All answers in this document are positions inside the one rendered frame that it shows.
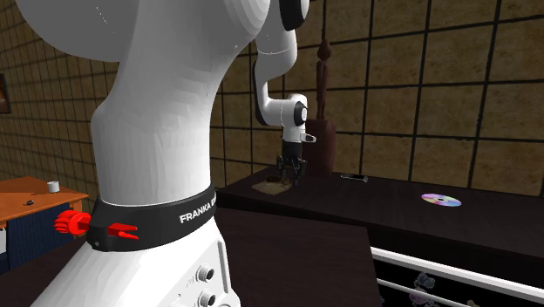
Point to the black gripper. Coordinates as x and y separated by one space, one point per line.
292 151

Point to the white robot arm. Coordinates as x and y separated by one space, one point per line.
161 127

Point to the tan flat mat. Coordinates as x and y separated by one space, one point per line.
265 188

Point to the dark brown wooden figure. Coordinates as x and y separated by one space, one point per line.
322 136

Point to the black remote control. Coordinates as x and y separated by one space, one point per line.
354 177

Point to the dark cabinet with white rails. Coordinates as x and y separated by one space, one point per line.
382 214

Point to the shiny compact disc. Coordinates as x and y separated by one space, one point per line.
441 200

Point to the white cup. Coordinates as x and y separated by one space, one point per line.
53 186

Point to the orange desk with blue front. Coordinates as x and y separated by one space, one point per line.
17 202

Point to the dark framed wall picture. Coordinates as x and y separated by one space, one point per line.
3 93

